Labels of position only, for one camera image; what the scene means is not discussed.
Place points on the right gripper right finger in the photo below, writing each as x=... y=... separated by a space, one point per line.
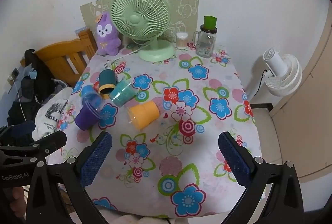
x=284 y=203

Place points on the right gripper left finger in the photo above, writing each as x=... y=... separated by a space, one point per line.
x=45 y=203

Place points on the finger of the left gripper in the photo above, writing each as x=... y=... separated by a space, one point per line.
x=48 y=144

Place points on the dark teal cup yellow rim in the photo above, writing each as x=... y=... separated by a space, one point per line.
x=107 y=82

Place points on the purple plastic cup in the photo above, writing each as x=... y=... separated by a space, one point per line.
x=87 y=117

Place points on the blue plastic cup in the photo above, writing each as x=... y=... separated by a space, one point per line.
x=91 y=96

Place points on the teal glitter plastic cup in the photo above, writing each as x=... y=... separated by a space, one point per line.
x=123 y=93

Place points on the orange plastic cup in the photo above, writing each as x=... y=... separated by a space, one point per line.
x=142 y=115

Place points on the person hand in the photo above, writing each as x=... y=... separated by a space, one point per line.
x=13 y=205

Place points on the white printed shirt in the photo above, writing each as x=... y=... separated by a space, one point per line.
x=49 y=115

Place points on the black clothes pile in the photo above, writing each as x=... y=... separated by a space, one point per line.
x=36 y=88

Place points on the wooden chair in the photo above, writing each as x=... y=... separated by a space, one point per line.
x=68 y=59

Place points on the floral tablecloth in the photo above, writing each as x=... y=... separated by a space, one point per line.
x=173 y=167

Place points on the white floor fan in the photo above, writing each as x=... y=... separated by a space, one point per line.
x=283 y=76

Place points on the purple plush rabbit toy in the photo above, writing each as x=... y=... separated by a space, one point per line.
x=108 y=41

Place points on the green desk fan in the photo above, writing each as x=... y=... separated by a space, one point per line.
x=146 y=21

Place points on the glass mug jar green lid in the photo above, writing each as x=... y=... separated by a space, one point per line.
x=206 y=37

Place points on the cotton swab container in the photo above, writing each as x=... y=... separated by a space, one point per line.
x=181 y=40

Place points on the beige cartoon poster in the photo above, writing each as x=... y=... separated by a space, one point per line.
x=184 y=16

